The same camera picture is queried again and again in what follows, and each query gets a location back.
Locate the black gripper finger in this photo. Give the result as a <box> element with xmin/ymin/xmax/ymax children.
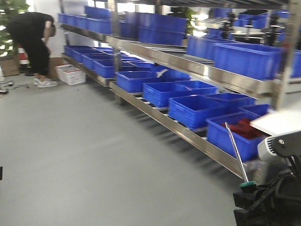
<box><xmin>233</xmin><ymin>191</ymin><xmax>256</xmax><ymax>209</ymax></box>
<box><xmin>233</xmin><ymin>210</ymin><xmax>253</xmax><ymax>226</ymax></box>

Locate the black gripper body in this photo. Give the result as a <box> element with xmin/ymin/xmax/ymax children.
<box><xmin>250</xmin><ymin>170</ymin><xmax>301</xmax><ymax>226</ymax></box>

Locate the green-handled screwdriver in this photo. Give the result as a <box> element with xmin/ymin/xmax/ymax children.
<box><xmin>225</xmin><ymin>122</ymin><xmax>256</xmax><ymax>194</ymax></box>

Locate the blue bin with red parts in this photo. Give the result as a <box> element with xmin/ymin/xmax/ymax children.
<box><xmin>206</xmin><ymin>112</ymin><xmax>264</xmax><ymax>162</ymax></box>

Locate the blue shelf bin near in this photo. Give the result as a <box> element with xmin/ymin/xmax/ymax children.
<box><xmin>168</xmin><ymin>95</ymin><xmax>227</xmax><ymax>130</ymax></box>

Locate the blue shelf bin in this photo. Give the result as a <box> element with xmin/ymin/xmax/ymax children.
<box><xmin>168</xmin><ymin>95</ymin><xmax>227</xmax><ymax>130</ymax></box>
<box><xmin>214</xmin><ymin>43</ymin><xmax>283</xmax><ymax>81</ymax></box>

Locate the steel shelving rack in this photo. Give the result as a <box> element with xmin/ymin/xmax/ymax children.
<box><xmin>58</xmin><ymin>0</ymin><xmax>301</xmax><ymax>184</ymax></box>

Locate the blue upper shelf bin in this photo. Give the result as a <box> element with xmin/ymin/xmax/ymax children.
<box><xmin>214</xmin><ymin>43</ymin><xmax>283</xmax><ymax>81</ymax></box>

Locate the white cardboard box on floor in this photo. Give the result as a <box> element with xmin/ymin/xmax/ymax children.
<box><xmin>55</xmin><ymin>64</ymin><xmax>86</xmax><ymax>86</ymax></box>

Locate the person in black clothes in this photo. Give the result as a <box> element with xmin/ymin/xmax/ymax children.
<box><xmin>6</xmin><ymin>12</ymin><xmax>58</xmax><ymax>88</ymax></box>

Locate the green potted plant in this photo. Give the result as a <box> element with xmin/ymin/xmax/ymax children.
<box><xmin>0</xmin><ymin>0</ymin><xmax>30</xmax><ymax>58</ymax></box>

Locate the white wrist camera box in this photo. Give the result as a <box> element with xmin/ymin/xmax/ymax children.
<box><xmin>257</xmin><ymin>130</ymin><xmax>301</xmax><ymax>162</ymax></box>

